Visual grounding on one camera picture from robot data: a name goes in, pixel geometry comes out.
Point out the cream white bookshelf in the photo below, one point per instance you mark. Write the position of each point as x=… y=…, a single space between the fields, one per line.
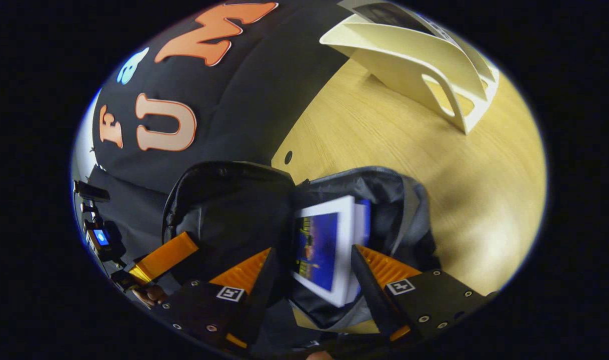
x=409 y=65

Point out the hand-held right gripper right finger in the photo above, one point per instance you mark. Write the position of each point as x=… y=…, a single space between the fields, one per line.
x=369 y=290

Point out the white book with blue picture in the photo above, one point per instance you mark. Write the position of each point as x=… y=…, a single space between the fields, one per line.
x=344 y=240

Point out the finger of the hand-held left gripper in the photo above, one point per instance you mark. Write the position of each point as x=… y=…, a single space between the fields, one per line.
x=164 y=257

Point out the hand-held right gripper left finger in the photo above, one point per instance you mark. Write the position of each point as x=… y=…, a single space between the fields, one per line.
x=262 y=295

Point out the grey schoolbag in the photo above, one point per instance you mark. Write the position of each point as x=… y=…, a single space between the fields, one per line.
x=224 y=210

